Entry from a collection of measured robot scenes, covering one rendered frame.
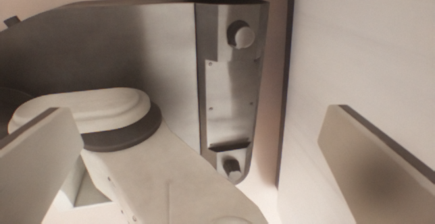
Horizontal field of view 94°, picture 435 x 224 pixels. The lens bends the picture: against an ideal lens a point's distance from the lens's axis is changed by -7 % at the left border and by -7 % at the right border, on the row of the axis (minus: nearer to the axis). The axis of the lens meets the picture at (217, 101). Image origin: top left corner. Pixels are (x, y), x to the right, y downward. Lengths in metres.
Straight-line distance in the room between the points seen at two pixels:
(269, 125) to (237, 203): 0.66
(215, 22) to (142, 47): 0.15
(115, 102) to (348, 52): 0.40
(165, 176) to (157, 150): 0.05
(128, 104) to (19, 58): 0.25
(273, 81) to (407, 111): 0.47
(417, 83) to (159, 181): 0.35
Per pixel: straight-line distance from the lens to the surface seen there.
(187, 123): 0.54
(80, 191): 0.51
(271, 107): 0.82
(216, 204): 0.23
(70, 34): 0.48
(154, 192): 0.28
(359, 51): 0.42
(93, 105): 0.37
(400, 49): 0.37
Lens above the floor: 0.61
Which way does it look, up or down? 57 degrees down
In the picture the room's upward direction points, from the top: 155 degrees clockwise
